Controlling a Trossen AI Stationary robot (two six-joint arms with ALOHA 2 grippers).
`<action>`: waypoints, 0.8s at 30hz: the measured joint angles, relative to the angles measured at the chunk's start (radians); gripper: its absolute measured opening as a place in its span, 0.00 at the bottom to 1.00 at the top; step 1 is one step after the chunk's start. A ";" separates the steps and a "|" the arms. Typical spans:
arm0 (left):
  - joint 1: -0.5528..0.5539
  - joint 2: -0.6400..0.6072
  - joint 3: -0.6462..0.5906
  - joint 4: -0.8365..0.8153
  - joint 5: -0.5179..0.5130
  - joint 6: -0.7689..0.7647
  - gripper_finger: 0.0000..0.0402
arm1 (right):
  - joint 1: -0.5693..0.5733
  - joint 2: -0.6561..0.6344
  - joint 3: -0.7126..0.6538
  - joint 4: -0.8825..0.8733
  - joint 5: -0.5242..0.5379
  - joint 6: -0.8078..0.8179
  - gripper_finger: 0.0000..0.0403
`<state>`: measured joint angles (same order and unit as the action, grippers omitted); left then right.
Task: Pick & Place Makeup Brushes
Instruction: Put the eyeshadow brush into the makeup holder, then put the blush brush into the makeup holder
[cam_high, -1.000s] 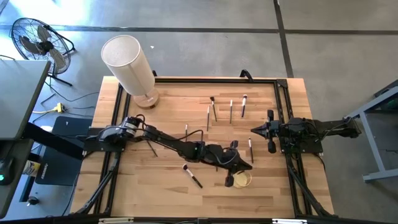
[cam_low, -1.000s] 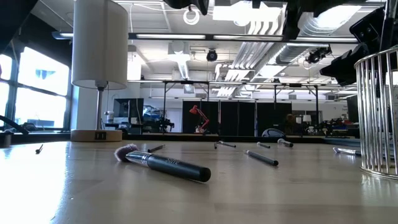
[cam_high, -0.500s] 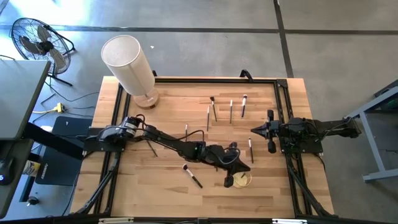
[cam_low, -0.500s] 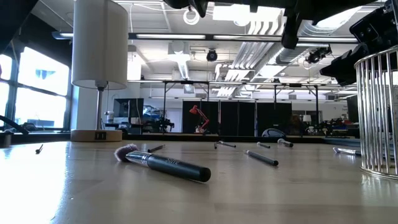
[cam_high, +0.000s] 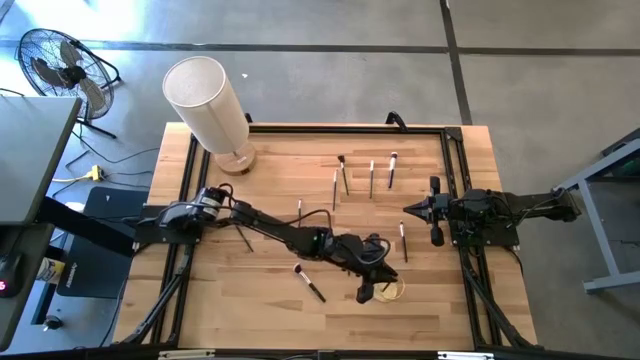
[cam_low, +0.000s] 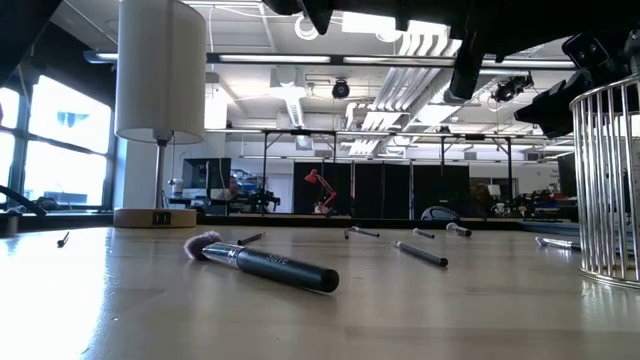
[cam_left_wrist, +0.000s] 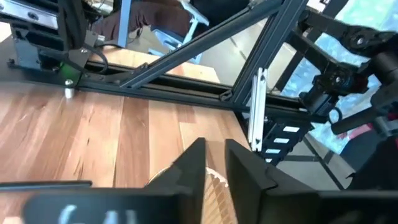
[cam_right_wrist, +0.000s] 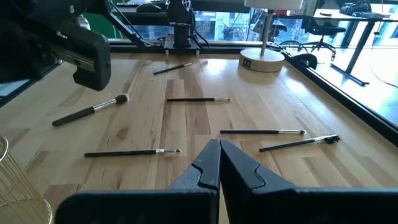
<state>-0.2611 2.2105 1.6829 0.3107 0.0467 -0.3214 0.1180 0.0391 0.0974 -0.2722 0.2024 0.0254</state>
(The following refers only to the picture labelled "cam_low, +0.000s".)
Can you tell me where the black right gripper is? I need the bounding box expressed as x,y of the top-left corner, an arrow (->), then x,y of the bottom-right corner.
333,0 -> 640,140

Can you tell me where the white-handled makeup brush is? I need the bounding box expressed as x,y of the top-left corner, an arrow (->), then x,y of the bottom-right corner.
534,236 -> 582,252

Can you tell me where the thin black makeup brush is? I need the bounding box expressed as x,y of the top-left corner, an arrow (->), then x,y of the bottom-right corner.
236,231 -> 267,247

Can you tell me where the large pink-bristle makeup brush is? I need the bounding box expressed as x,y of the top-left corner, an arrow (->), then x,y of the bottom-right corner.
183,230 -> 341,294

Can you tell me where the black ceiling track spotlight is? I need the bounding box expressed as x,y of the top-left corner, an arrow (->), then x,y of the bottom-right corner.
491,73 -> 535,104

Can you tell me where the long ceiling light bar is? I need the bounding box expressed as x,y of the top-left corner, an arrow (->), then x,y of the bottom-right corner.
83,49 -> 576,70

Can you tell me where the dark screen panel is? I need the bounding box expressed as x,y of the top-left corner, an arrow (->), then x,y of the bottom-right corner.
557,152 -> 579,199

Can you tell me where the black partition panel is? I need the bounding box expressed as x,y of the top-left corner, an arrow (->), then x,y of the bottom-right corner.
292,162 -> 353,217
353,162 -> 411,220
412,163 -> 471,220

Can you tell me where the white-shade wooden-base table lamp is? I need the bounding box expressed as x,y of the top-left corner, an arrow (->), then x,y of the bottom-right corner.
113,0 -> 208,230

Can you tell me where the dark oval object white rim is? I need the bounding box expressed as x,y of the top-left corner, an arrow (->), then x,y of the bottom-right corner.
420,205 -> 461,222

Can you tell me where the red desk lamp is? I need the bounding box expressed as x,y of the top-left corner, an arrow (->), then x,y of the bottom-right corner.
304,168 -> 339,215

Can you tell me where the black pencil center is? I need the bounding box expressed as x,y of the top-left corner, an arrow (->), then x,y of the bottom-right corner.
392,240 -> 449,268

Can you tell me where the dark computer monitor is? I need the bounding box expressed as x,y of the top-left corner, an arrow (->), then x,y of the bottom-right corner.
181,157 -> 233,190

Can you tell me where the large bright window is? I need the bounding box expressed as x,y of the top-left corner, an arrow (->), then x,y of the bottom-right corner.
0,74 -> 114,209

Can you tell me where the black curved bar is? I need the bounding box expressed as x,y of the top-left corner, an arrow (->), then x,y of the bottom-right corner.
0,184 -> 49,217

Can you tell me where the white ceiling ring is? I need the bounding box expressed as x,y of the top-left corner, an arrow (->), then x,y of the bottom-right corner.
294,14 -> 320,41

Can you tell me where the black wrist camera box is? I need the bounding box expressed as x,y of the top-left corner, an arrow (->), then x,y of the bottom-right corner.
561,31 -> 612,71

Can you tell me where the black metal frame rig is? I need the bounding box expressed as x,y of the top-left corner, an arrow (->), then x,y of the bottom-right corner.
259,128 -> 516,216

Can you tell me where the silver wire brush holder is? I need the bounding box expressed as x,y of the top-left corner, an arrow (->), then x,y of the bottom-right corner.
569,73 -> 640,290

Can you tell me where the grey cylindrical post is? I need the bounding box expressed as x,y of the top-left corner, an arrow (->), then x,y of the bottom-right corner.
0,212 -> 20,239

